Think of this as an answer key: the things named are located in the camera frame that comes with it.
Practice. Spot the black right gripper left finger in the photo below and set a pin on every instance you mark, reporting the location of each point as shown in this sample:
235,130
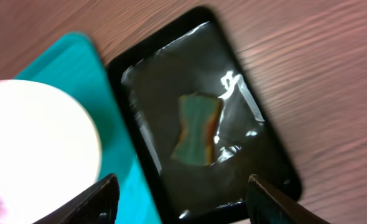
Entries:
97,204

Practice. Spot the green yellow sponge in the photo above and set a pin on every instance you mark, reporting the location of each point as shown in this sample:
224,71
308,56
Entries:
198,116

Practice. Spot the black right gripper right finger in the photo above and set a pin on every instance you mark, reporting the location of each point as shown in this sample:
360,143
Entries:
268,205

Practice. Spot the white plate with red stain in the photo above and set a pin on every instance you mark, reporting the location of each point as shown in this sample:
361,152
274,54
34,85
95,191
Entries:
50,150

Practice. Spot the teal plastic tray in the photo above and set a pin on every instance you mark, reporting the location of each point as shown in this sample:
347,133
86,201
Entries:
73,65

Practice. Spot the black plastic tray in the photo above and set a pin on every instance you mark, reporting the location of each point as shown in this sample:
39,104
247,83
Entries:
192,55

